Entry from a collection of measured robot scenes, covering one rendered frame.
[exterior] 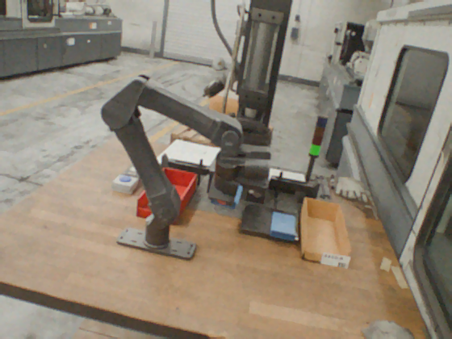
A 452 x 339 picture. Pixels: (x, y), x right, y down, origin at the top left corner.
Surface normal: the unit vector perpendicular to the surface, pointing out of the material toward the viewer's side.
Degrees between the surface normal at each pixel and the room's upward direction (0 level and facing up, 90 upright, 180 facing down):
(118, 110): 90
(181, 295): 0
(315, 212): 90
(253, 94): 90
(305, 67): 90
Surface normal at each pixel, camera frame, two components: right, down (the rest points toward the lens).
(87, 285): 0.15, -0.91
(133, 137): 0.15, 0.56
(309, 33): -0.20, 0.36
